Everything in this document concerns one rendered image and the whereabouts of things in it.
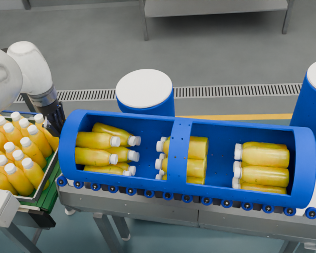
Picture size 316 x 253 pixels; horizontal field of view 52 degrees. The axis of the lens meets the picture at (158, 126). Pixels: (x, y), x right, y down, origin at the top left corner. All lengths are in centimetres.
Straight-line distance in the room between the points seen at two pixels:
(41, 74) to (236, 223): 90
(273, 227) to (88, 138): 79
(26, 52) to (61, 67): 267
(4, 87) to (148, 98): 110
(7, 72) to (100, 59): 312
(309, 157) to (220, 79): 218
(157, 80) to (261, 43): 222
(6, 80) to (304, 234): 119
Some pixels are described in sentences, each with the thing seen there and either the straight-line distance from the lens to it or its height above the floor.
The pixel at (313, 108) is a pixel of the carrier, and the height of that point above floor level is 93.
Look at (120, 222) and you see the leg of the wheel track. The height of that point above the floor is 28.
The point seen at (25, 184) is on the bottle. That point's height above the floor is 97.
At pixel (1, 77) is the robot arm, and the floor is 182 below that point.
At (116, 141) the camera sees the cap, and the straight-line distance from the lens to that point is 123.
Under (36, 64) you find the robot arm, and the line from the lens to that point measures 104.
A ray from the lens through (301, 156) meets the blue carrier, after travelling 112.
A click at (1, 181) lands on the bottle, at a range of 145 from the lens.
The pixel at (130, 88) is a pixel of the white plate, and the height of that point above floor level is 104.
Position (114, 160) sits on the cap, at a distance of 124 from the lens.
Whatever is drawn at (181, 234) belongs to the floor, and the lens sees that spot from 227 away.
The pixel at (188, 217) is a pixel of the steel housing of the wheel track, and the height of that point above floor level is 86.
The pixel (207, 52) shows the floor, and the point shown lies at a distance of 353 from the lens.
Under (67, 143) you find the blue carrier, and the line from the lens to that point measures 121.
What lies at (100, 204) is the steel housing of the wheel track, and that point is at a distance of 144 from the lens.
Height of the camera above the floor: 209
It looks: 48 degrees down
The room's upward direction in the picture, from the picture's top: 8 degrees counter-clockwise
